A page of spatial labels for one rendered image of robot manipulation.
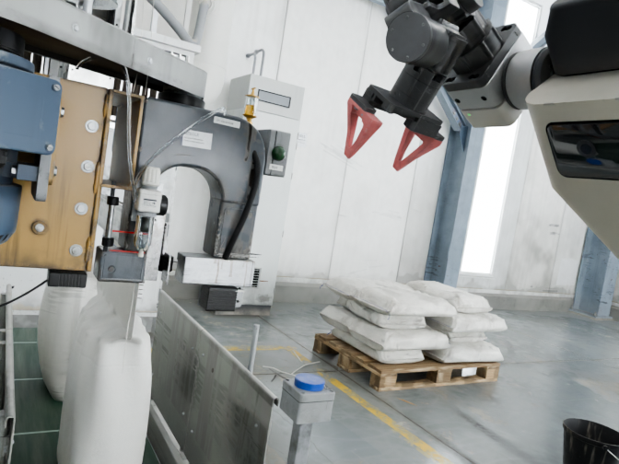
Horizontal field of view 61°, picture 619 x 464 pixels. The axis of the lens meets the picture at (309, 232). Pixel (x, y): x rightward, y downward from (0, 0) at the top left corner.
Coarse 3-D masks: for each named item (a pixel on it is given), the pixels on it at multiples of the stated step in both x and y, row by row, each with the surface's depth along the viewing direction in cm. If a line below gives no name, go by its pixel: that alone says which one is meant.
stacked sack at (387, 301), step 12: (372, 288) 368; (384, 288) 373; (360, 300) 366; (372, 300) 359; (384, 300) 351; (396, 300) 348; (408, 300) 355; (420, 300) 361; (432, 300) 366; (444, 300) 377; (384, 312) 347; (396, 312) 345; (408, 312) 350; (420, 312) 355; (432, 312) 360; (444, 312) 366; (456, 312) 373
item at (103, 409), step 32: (128, 288) 121; (96, 320) 131; (128, 320) 118; (96, 352) 120; (128, 352) 121; (96, 384) 118; (128, 384) 120; (64, 416) 130; (96, 416) 118; (128, 416) 121; (64, 448) 128; (96, 448) 119; (128, 448) 122
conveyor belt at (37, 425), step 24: (24, 336) 238; (24, 360) 211; (24, 384) 190; (24, 408) 172; (48, 408) 175; (24, 432) 158; (48, 432) 160; (24, 456) 145; (48, 456) 147; (144, 456) 155
